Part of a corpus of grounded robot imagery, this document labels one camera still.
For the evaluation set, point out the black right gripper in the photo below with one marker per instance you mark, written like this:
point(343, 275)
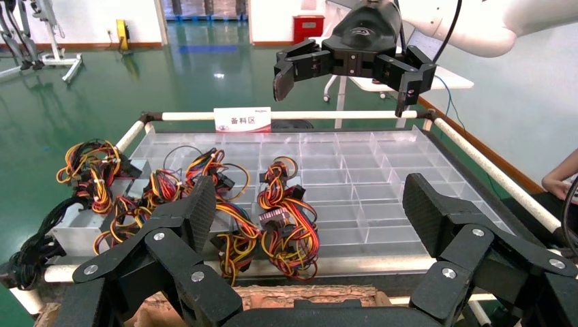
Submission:
point(366, 31)

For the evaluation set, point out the yellow wall device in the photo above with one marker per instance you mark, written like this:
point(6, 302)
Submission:
point(123, 35)

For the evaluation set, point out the brown cardboard divider box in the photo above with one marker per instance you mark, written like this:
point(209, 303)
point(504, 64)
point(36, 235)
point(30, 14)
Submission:
point(307, 295)

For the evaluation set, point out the red wall cabinet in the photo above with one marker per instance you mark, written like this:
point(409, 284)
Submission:
point(308, 29)

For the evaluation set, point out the white sign with Chinese text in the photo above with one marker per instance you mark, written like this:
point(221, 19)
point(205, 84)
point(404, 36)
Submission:
point(242, 121)

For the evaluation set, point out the person forearm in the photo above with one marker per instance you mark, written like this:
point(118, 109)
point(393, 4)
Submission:
point(564, 173)

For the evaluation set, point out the white wheeled table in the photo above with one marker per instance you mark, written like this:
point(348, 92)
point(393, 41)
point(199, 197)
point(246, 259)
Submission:
point(451, 82)

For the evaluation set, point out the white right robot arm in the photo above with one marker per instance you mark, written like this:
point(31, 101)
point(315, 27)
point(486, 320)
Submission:
point(478, 27)

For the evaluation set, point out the white metal floor stand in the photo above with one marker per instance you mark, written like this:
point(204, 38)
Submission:
point(56, 56)

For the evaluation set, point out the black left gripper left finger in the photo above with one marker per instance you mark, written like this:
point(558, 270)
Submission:
point(203, 212)

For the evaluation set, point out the clear plastic divider tray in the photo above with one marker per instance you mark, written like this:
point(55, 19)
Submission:
point(384, 189)

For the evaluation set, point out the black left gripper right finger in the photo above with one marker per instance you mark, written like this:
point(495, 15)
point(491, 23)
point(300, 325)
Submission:
point(424, 212)

